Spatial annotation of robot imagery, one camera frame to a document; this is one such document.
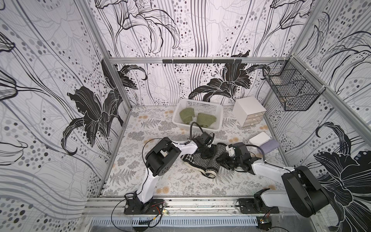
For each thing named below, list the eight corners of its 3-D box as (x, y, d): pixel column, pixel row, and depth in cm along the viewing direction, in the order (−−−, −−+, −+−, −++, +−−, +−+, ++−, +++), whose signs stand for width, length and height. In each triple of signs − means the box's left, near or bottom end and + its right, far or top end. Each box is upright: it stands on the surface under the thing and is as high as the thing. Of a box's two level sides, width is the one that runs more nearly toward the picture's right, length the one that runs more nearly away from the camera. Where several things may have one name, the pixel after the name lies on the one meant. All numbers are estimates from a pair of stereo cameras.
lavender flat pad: (263, 156, 95) (266, 152, 90) (256, 149, 98) (259, 145, 94) (276, 147, 99) (280, 143, 94) (270, 141, 102) (273, 137, 98)
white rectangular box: (253, 149, 96) (256, 146, 92) (247, 142, 99) (249, 139, 96) (268, 141, 100) (271, 137, 96) (261, 134, 103) (263, 130, 100)
